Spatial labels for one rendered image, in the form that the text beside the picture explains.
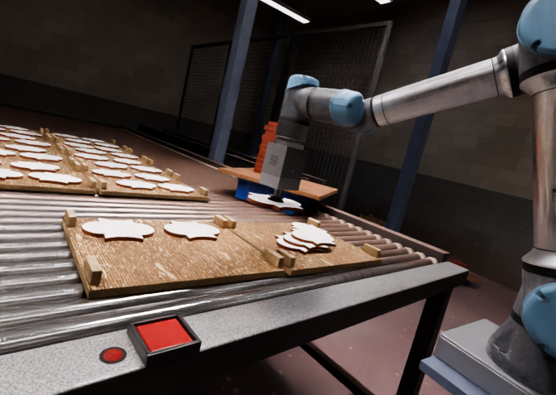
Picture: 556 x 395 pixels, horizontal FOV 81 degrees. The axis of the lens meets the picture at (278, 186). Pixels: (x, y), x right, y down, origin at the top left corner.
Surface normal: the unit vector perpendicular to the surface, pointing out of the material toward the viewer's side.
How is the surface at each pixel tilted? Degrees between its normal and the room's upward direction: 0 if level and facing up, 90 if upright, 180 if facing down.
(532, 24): 83
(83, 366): 0
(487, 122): 90
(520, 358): 73
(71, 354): 0
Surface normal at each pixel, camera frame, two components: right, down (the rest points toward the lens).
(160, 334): 0.23, -0.96
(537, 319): -0.60, 0.11
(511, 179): -0.80, -0.11
